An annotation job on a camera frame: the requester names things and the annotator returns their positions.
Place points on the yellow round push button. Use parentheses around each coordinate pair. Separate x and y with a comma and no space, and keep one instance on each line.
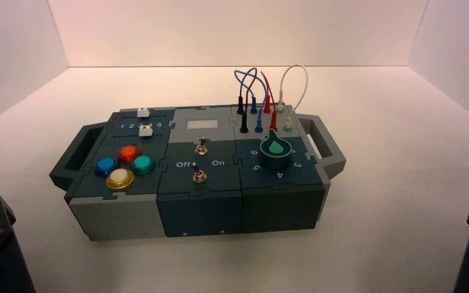
(120,177)

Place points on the green round push button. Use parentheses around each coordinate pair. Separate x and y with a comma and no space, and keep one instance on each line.
(143,163)

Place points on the red round push button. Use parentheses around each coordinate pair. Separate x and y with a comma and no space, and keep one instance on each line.
(128,153)

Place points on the blue round push button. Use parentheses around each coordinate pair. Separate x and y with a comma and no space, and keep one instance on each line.
(106,165)

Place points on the grey rectangular display screen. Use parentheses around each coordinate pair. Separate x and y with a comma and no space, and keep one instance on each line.
(202,124)

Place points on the green and teal rotary knob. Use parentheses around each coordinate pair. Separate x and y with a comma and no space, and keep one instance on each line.
(275,151)

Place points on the grey and teal task box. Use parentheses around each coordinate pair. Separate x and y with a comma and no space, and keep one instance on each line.
(202,210)

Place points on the white slider knob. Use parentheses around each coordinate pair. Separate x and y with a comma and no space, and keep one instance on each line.
(145,131)
(143,112)

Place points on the metal toggle switch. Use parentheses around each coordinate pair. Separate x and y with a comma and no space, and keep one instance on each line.
(199,176)
(201,149)

